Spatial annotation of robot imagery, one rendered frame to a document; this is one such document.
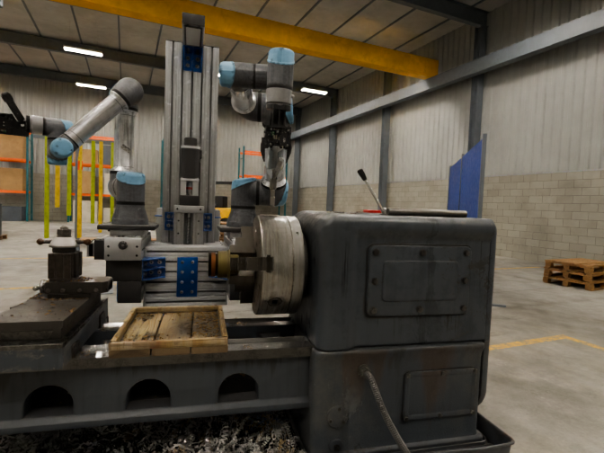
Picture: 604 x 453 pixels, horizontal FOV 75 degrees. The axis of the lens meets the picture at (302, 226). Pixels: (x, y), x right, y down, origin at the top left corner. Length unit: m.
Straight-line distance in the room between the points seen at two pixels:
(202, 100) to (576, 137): 11.04
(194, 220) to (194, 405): 0.97
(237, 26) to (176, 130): 10.45
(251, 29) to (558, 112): 8.59
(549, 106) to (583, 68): 1.12
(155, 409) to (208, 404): 0.14
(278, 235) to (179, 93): 1.12
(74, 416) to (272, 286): 0.60
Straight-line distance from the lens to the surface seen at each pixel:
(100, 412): 1.26
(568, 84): 12.83
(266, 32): 12.62
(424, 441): 1.43
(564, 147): 12.48
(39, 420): 1.29
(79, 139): 1.85
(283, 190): 1.85
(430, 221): 1.23
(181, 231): 1.95
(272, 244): 1.14
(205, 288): 1.86
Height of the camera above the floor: 1.27
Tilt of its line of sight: 3 degrees down
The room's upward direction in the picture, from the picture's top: 2 degrees clockwise
